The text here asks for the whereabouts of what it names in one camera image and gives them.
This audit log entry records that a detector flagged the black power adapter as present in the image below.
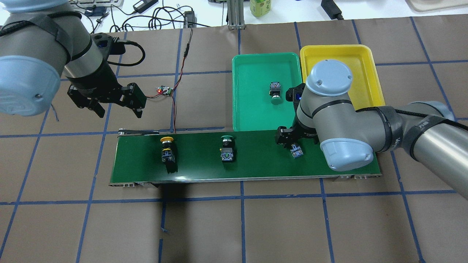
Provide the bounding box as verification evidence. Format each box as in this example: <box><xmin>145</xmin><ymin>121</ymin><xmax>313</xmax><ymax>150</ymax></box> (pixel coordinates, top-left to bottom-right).
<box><xmin>321</xmin><ymin>0</ymin><xmax>344</xmax><ymax>20</ymax></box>

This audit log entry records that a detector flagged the green tea bottle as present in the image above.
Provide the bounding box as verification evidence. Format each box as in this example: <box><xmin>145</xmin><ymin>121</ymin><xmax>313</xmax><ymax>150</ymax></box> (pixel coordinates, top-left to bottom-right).
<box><xmin>249</xmin><ymin>0</ymin><xmax>271</xmax><ymax>17</ymax></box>

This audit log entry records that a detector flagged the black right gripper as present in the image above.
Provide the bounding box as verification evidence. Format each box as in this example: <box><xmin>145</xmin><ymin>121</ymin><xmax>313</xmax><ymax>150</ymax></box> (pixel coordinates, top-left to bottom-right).
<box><xmin>275</xmin><ymin>121</ymin><xmax>319</xmax><ymax>150</ymax></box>

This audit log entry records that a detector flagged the aluminium frame post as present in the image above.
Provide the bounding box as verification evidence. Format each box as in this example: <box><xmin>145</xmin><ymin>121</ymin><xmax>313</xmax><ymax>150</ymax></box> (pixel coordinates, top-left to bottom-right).
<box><xmin>227</xmin><ymin>0</ymin><xmax>246</xmax><ymax>31</ymax></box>

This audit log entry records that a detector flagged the yellow plastic tray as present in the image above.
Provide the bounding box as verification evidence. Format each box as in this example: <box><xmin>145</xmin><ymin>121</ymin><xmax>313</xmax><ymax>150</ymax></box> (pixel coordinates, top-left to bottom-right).
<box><xmin>299</xmin><ymin>44</ymin><xmax>386</xmax><ymax>110</ymax></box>

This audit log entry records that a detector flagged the small motor controller board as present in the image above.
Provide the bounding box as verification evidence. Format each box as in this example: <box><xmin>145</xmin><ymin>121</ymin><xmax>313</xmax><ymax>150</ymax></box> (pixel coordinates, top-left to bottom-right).
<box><xmin>156</xmin><ymin>85</ymin><xmax>174</xmax><ymax>96</ymax></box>

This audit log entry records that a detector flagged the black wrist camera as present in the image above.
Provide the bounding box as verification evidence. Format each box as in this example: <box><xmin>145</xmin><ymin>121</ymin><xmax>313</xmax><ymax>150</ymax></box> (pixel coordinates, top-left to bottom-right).
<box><xmin>91</xmin><ymin>33</ymin><xmax>126</xmax><ymax>58</ymax></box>

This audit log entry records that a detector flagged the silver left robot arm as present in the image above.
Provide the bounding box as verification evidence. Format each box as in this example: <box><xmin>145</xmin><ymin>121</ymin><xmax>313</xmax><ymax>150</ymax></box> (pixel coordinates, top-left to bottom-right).
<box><xmin>0</xmin><ymin>0</ymin><xmax>147</xmax><ymax>118</ymax></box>

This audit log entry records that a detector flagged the green plastic tray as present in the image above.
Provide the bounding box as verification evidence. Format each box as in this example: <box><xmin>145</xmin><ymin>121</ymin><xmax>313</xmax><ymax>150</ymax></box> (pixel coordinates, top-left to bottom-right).
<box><xmin>232</xmin><ymin>52</ymin><xmax>302</xmax><ymax>131</ymax></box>

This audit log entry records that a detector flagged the green conveyor belt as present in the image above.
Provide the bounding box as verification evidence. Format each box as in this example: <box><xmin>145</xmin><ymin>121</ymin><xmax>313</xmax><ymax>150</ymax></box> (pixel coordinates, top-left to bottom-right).
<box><xmin>109</xmin><ymin>130</ymin><xmax>382</xmax><ymax>187</ymax></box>

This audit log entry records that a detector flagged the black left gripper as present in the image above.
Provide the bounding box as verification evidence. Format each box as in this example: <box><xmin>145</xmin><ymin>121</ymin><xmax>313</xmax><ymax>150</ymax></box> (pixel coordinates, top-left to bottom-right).
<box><xmin>67</xmin><ymin>62</ymin><xmax>147</xmax><ymax>118</ymax></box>

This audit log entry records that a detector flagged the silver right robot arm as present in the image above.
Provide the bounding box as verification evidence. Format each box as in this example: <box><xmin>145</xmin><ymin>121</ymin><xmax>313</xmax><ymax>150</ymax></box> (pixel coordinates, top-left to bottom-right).
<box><xmin>275</xmin><ymin>59</ymin><xmax>468</xmax><ymax>198</ymax></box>

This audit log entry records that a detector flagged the green push button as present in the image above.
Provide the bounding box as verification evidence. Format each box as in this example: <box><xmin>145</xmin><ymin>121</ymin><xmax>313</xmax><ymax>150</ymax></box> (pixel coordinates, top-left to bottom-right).
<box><xmin>269</xmin><ymin>81</ymin><xmax>282</xmax><ymax>105</ymax></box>
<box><xmin>220</xmin><ymin>135</ymin><xmax>236</xmax><ymax>163</ymax></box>

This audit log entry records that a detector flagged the yellow push button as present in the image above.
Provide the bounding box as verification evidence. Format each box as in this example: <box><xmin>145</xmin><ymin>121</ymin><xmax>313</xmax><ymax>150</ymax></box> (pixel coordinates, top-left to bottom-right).
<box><xmin>290</xmin><ymin>144</ymin><xmax>303</xmax><ymax>159</ymax></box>
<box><xmin>160</xmin><ymin>136</ymin><xmax>176</xmax><ymax>164</ymax></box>

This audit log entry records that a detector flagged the beige serving tray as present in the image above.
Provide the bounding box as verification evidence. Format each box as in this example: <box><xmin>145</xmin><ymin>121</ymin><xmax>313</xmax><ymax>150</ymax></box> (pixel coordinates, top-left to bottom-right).
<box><xmin>406</xmin><ymin>0</ymin><xmax>468</xmax><ymax>12</ymax></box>

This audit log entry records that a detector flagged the white keyboard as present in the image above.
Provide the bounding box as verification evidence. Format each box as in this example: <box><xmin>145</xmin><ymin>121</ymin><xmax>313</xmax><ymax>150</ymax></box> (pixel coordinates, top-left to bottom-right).
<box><xmin>68</xmin><ymin>0</ymin><xmax>124</xmax><ymax>9</ymax></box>

